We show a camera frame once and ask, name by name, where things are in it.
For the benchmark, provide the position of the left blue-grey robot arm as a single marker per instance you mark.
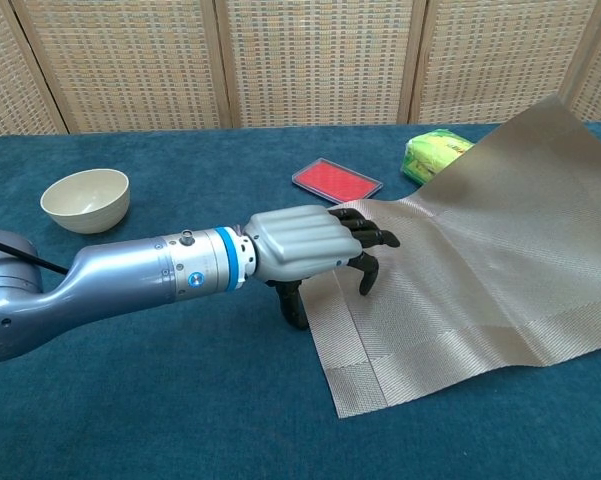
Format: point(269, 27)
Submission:
point(120, 270)

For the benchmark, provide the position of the clear case with red cards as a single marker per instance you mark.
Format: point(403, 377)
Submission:
point(330, 177)

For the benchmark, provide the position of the yellow green tissue pack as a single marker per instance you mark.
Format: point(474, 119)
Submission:
point(430, 150)

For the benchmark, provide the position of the beige round bowl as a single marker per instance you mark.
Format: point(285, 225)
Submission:
point(85, 200)

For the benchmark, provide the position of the beige woven placemat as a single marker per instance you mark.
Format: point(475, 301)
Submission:
point(480, 250)

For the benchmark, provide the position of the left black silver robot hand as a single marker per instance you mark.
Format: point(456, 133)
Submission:
point(300, 240)

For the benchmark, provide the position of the blue carpet table cover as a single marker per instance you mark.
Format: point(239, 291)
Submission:
point(180, 400)

